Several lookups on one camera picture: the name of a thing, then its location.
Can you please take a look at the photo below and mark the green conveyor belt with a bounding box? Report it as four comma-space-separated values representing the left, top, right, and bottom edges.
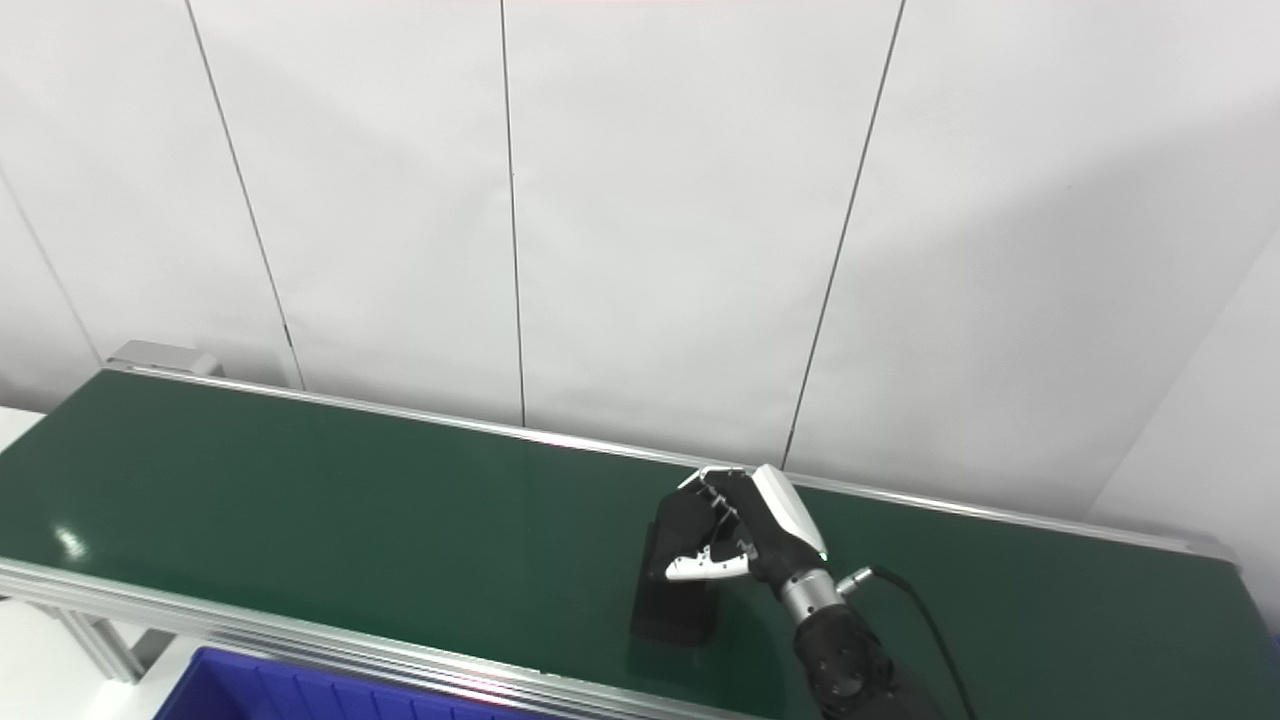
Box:
0, 366, 1280, 720

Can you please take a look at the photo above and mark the aluminium conveyor leg frame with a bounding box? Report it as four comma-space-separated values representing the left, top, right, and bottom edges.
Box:
50, 605, 177, 685

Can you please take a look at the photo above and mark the blue plastic bin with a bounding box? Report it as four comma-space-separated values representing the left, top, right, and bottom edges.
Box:
153, 645, 561, 720

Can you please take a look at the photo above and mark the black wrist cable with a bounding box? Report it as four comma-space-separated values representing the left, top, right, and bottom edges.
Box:
838, 564, 979, 720

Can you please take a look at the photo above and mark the grey conveyor motor housing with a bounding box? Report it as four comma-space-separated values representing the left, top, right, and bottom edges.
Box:
104, 340, 223, 380

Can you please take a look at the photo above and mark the black cylinder block part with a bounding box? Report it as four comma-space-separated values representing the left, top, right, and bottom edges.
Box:
629, 488, 723, 647

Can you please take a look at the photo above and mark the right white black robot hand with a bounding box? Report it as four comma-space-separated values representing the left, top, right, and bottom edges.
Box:
664, 464, 830, 591

